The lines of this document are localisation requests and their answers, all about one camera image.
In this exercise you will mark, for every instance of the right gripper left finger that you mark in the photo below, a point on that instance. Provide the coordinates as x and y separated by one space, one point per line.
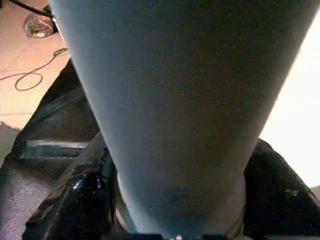
80 195

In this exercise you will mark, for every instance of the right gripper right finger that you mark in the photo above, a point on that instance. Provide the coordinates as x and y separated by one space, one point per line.
280 195

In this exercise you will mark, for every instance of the white plastic table top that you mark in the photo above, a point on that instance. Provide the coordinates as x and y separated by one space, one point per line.
300 100

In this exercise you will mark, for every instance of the white plastic table leg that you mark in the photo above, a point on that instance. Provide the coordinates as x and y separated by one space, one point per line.
175 100

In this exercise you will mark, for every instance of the black plastic mat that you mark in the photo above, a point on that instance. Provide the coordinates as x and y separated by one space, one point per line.
50 120

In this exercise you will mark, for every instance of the clear crumpled plastic bag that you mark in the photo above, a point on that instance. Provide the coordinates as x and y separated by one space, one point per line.
37 26

